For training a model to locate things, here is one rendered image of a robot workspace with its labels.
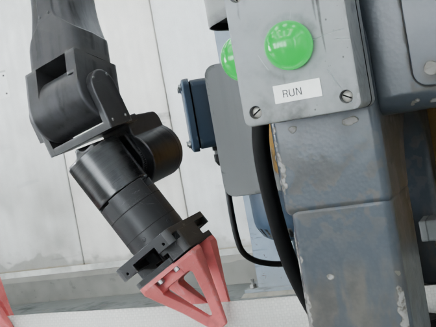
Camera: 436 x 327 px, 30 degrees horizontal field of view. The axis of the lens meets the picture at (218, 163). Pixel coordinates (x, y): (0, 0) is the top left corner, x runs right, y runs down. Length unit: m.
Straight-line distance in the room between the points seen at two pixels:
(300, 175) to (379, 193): 0.05
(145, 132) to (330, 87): 0.36
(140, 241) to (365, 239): 0.27
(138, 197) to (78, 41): 0.16
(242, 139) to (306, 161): 0.43
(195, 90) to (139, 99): 5.39
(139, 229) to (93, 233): 5.98
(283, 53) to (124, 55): 5.97
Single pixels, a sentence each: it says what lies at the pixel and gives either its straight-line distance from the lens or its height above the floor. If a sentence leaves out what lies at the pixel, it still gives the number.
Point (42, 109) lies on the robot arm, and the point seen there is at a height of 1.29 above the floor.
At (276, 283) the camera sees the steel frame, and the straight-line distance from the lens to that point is 5.69.
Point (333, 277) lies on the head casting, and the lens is 0.56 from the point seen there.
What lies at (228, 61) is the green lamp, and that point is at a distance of 0.52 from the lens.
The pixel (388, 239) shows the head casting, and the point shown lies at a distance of 0.55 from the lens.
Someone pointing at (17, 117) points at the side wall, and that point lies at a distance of 6.98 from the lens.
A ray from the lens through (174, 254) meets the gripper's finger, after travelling 0.73.
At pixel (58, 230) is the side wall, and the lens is 6.90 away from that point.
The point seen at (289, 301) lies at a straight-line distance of 0.75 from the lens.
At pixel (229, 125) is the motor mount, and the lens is 0.98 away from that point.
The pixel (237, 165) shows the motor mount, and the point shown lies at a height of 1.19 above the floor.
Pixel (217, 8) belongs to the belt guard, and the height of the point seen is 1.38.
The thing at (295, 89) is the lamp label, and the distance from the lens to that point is 0.50.
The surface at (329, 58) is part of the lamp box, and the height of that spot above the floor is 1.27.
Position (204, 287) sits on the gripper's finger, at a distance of 0.74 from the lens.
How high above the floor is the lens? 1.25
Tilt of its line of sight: 3 degrees down
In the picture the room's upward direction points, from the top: 10 degrees counter-clockwise
